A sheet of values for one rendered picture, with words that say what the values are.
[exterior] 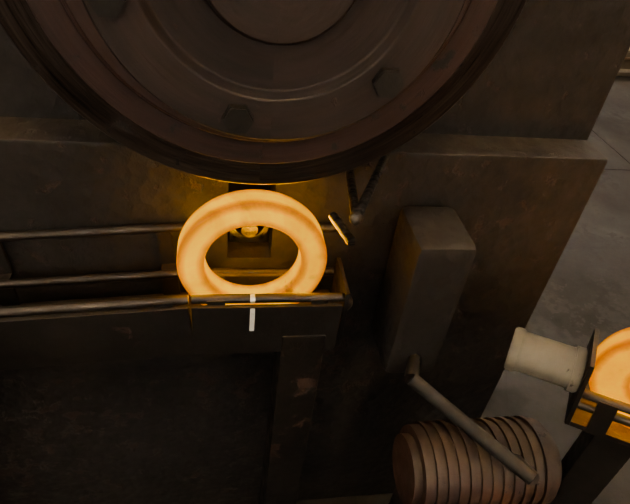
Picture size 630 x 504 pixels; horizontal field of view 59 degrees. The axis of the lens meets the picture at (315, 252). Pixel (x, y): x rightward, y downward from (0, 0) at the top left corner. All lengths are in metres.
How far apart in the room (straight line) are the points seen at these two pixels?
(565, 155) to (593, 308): 1.31
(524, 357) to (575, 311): 1.28
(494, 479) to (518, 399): 0.83
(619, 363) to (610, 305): 1.38
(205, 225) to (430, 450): 0.43
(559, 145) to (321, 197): 0.34
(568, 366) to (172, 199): 0.54
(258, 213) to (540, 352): 0.40
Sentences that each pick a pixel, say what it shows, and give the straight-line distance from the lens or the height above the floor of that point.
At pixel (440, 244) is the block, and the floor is 0.80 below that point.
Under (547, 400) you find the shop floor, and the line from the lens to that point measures 1.70.
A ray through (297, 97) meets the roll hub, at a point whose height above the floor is 1.01.
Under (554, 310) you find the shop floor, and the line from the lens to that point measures 2.00.
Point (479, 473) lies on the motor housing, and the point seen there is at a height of 0.52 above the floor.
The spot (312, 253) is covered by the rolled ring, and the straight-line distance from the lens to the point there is 0.68.
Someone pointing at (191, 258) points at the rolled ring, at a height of 0.76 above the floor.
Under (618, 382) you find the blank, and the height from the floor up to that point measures 0.69.
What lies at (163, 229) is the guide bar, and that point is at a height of 0.76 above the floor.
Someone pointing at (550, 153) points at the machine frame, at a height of 0.87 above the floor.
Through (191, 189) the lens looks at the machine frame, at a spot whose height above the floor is 0.81.
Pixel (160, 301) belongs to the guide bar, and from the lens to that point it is 0.70.
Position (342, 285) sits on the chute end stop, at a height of 0.71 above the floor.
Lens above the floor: 1.19
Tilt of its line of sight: 38 degrees down
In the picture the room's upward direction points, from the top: 8 degrees clockwise
